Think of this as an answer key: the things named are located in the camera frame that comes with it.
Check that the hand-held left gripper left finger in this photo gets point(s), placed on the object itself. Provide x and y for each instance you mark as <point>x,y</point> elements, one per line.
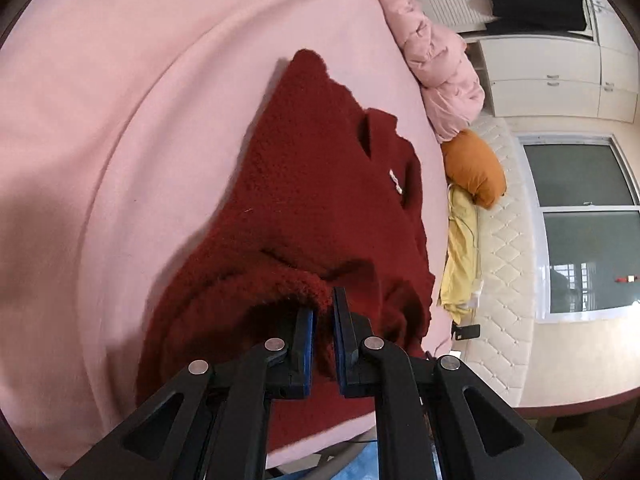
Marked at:
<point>308,350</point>

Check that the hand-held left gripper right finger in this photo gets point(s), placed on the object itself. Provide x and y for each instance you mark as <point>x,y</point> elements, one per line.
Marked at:
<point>342,345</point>

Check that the red knit sweater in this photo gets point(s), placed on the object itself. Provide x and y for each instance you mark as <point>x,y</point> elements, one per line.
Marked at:
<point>310,200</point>

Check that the blue cloth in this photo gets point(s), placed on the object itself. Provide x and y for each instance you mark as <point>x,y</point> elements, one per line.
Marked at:
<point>361,462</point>

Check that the black phone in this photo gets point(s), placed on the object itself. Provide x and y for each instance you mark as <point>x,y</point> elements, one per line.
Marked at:
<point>467,331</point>

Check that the yellow cloth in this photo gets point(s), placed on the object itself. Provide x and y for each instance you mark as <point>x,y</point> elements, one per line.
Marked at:
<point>460,255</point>

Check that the white quilted headboard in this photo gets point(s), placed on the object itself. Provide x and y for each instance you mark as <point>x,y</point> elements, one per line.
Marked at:
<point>505,285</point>

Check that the orange pillow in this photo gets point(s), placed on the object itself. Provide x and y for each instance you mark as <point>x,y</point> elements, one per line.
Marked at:
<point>475,165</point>

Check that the window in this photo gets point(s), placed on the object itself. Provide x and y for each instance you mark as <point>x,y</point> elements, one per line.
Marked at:
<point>585,220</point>

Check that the pink blanket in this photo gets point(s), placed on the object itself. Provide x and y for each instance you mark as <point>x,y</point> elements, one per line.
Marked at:
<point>125,135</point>

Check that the pink duvet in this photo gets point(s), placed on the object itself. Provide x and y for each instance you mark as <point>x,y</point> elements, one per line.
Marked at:
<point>435,60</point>

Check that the white cabinet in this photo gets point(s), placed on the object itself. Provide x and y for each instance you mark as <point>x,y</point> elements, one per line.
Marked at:
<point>550,75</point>

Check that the dark bed frame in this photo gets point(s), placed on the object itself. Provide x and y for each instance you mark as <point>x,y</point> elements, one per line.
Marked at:
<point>575,412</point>

